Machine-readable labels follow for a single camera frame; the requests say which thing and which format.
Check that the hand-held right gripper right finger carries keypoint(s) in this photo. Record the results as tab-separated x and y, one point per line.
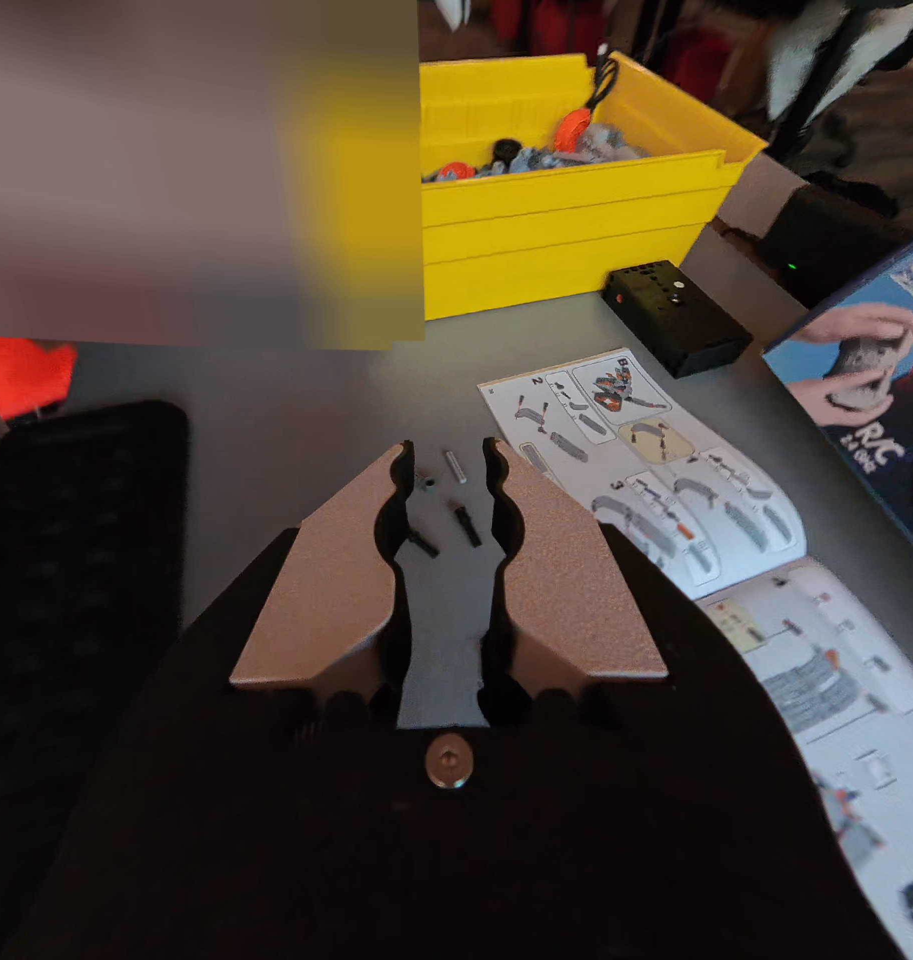
576	600

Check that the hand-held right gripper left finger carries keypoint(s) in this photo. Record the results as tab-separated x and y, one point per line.
321	600

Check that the black long pin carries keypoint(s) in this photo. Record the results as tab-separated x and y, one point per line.
424	542
468	523

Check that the small grey connector brick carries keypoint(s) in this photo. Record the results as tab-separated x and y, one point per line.
426	482

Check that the light grey axle brick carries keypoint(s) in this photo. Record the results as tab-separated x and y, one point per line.
455	465

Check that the black battery box brick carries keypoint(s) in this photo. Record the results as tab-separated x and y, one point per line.
681	322

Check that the yellow plastic bin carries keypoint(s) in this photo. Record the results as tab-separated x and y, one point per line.
539	240

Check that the pile of building bricks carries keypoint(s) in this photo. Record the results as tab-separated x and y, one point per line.
539	157

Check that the grey desk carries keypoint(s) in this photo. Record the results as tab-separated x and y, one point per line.
276	420

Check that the white instruction booklet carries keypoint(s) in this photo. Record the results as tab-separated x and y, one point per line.
726	465

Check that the blue robot kit box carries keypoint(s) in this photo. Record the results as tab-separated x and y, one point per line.
876	450

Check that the red orange panel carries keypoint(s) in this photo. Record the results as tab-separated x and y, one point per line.
21	375

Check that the black electronic box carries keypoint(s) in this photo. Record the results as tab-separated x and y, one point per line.
831	240

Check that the orange gear wheel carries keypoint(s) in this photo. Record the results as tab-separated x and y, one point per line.
573	129
455	171

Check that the black rubber wheel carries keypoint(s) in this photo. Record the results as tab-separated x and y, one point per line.
507	148

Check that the grey motor brick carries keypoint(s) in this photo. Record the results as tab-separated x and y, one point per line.
610	142

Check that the red crate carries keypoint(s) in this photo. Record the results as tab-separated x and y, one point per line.
569	22

